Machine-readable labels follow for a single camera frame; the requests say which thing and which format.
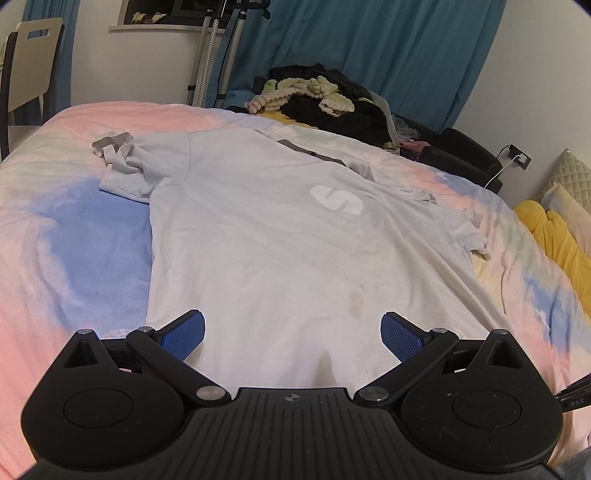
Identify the clear plastic bag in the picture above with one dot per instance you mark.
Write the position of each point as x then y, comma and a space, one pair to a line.
404, 127

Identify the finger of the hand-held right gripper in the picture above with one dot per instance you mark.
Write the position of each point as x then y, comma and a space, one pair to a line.
577, 390

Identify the pile of dark clothes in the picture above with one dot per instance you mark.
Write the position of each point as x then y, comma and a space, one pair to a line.
341, 120

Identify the cream chair with dark frame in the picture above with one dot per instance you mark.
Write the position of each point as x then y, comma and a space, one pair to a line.
32, 60

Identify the quilted beige pillow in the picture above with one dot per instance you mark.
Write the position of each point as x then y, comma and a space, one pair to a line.
570, 173

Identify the pastel pillow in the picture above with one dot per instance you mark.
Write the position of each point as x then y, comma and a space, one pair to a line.
572, 207

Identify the narrow blue curtain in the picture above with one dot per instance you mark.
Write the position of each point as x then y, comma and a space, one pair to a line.
46, 9

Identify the white t-shirt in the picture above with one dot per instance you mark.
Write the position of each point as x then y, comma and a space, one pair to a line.
277, 240

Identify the wide blue curtain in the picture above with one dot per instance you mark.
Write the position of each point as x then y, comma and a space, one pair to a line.
369, 41

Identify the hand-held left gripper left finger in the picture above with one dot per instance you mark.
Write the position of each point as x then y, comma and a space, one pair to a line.
184, 334

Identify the fluffy cream green garment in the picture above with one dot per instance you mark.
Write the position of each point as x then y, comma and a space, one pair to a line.
286, 92

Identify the wall socket with charger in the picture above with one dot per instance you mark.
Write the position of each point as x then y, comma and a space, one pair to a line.
519, 159

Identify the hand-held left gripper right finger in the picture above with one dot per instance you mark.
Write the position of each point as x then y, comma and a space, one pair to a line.
401, 339

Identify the socks on window sill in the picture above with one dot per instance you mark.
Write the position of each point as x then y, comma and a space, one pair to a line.
147, 18

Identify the garment steamer stand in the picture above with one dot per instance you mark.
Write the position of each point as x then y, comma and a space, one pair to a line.
205, 55

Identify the yellow cloth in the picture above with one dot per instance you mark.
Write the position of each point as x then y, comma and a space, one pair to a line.
284, 119

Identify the window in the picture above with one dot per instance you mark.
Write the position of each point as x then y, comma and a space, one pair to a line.
147, 7

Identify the pastel tie-dye blanket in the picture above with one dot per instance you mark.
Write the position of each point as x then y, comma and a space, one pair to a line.
69, 240

